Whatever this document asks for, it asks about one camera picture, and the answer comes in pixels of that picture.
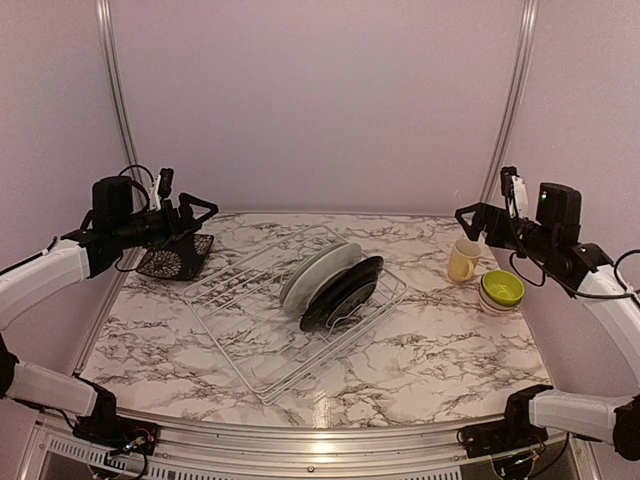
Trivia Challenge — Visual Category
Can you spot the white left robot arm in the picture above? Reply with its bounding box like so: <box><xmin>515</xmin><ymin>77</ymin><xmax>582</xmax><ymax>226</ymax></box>
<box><xmin>1</xmin><ymin>168</ymin><xmax>219</xmax><ymax>445</ymax></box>

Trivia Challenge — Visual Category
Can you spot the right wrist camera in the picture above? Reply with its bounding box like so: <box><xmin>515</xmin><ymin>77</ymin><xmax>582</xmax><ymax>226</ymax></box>
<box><xmin>500</xmin><ymin>166</ymin><xmax>529</xmax><ymax>219</ymax></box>

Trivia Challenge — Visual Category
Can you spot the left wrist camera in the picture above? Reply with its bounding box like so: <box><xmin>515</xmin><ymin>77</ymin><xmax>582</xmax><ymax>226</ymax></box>
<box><xmin>149</xmin><ymin>168</ymin><xmax>174</xmax><ymax>211</ymax></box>

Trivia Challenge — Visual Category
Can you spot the black square plate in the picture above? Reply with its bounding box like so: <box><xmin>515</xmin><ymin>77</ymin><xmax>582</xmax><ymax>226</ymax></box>
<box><xmin>135</xmin><ymin>234</ymin><xmax>215</xmax><ymax>281</ymax></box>

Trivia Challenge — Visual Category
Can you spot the lime green bowl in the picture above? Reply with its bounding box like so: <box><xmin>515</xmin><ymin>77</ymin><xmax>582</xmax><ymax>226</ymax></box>
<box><xmin>481</xmin><ymin>270</ymin><xmax>525</xmax><ymax>307</ymax></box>

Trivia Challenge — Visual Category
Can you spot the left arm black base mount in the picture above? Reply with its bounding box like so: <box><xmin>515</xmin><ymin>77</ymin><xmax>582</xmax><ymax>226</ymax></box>
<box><xmin>72</xmin><ymin>382</ymin><xmax>159</xmax><ymax>456</ymax></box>

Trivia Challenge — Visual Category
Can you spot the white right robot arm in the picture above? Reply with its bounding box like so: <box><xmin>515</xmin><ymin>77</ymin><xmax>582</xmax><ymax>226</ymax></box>
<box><xmin>455</xmin><ymin>178</ymin><xmax>639</xmax><ymax>461</ymax></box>

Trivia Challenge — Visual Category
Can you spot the right aluminium corner post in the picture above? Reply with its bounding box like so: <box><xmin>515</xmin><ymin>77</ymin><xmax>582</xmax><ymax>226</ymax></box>
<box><xmin>479</xmin><ymin>0</ymin><xmax>540</xmax><ymax>203</ymax></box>

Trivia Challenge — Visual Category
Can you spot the yellow ceramic mug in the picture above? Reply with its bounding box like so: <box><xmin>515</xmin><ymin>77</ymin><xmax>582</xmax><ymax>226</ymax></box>
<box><xmin>448</xmin><ymin>239</ymin><xmax>481</xmax><ymax>283</ymax></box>

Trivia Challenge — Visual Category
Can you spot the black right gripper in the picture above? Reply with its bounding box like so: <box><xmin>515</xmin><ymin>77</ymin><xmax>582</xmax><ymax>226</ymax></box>
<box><xmin>455</xmin><ymin>202</ymin><xmax>557</xmax><ymax>263</ymax></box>

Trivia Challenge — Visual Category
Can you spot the aluminium corner post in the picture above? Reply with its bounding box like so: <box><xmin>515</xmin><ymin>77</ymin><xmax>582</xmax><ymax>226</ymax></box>
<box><xmin>96</xmin><ymin>0</ymin><xmax>139</xmax><ymax>166</ymax></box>
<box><xmin>479</xmin><ymin>0</ymin><xmax>540</xmax><ymax>203</ymax></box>

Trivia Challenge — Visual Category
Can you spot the left aluminium corner post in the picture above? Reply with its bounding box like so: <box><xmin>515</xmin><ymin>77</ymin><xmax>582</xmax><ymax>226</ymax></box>
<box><xmin>96</xmin><ymin>0</ymin><xmax>139</xmax><ymax>166</ymax></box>

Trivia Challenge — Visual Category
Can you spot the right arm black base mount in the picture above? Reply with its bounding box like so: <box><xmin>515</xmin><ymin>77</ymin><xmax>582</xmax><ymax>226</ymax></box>
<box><xmin>456</xmin><ymin>384</ymin><xmax>552</xmax><ymax>458</ymax></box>

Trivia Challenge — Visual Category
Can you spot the grey floral plate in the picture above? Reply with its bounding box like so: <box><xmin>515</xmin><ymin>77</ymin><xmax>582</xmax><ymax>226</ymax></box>
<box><xmin>279</xmin><ymin>243</ymin><xmax>362</xmax><ymax>317</ymax></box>

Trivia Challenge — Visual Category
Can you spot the red patterned white bowl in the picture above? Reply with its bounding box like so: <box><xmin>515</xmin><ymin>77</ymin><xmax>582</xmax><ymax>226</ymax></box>
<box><xmin>478</xmin><ymin>291</ymin><xmax>519</xmax><ymax>316</ymax></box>

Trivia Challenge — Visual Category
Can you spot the white wire dish rack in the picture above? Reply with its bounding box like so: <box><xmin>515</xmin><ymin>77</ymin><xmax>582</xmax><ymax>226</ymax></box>
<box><xmin>182</xmin><ymin>224</ymin><xmax>408</xmax><ymax>405</ymax></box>

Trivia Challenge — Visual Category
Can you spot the aluminium front frame rail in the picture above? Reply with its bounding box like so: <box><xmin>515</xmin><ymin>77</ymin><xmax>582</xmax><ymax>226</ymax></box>
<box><xmin>17</xmin><ymin>409</ymin><xmax>604</xmax><ymax>479</ymax></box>

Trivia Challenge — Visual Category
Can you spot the black round plate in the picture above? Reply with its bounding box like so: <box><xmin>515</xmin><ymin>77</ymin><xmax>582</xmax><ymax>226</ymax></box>
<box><xmin>299</xmin><ymin>255</ymin><xmax>384</xmax><ymax>332</ymax></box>

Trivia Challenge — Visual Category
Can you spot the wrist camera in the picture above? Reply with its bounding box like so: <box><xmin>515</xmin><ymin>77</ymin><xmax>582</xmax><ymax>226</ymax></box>
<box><xmin>500</xmin><ymin>166</ymin><xmax>529</xmax><ymax>219</ymax></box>
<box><xmin>149</xmin><ymin>168</ymin><xmax>174</xmax><ymax>211</ymax></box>

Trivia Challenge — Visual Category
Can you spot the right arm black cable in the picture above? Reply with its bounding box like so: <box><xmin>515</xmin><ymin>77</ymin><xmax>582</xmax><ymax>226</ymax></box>
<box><xmin>508</xmin><ymin>239</ymin><xmax>640</xmax><ymax>301</ymax></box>

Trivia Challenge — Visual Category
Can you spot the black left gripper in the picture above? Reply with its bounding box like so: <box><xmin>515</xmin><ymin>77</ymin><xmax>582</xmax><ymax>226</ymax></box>
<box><xmin>113</xmin><ymin>192</ymin><xmax>218</xmax><ymax>249</ymax></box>

